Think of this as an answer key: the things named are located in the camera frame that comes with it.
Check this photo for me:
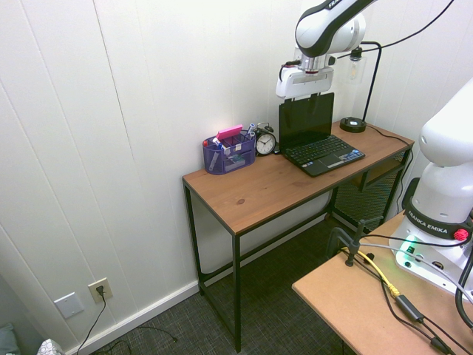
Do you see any black twin-bell alarm clock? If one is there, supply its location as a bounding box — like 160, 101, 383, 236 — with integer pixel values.
254, 121, 277, 156

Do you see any grey cable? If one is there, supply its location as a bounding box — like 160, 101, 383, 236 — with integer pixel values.
358, 242, 473, 293

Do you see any black laptop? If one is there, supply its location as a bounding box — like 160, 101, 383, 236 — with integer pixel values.
277, 92, 367, 178

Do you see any white patterned tissue box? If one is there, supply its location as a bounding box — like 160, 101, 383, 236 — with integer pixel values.
38, 338, 66, 355

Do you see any beige wall outlet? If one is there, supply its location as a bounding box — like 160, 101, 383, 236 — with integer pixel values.
87, 277, 113, 305

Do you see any thick black robot base cable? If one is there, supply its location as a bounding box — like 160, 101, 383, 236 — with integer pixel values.
455, 254, 473, 325

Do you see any black cable adapter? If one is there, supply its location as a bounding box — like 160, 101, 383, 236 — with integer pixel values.
395, 294, 425, 322

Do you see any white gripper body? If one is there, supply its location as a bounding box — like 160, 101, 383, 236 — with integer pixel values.
275, 65, 335, 100

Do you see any wooden desk with black frame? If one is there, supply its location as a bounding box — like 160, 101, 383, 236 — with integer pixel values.
182, 120, 415, 353

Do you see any purple mesh desk organizer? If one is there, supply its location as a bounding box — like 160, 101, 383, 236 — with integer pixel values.
202, 129, 257, 176

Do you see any white blank wall plate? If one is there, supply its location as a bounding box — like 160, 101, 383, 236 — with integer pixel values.
53, 291, 85, 320

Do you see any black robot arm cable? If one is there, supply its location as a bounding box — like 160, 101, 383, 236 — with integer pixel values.
360, 0, 456, 51

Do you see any black desk lamp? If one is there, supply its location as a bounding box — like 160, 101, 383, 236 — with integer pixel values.
338, 41, 382, 133

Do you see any black table clamp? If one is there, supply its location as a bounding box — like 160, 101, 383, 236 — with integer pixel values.
327, 217, 384, 268

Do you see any yellow ethernet cable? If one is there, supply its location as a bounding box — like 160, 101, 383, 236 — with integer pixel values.
360, 251, 402, 297

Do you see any black power cord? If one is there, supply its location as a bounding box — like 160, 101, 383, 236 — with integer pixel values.
75, 286, 178, 355

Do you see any pink sticky note pad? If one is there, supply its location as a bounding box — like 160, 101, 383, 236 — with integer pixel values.
217, 124, 244, 140

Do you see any black lamp cord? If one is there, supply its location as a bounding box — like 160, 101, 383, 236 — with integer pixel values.
364, 124, 415, 214

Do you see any grey-blue cushion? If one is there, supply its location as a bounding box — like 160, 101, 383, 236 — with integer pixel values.
0, 323, 19, 355

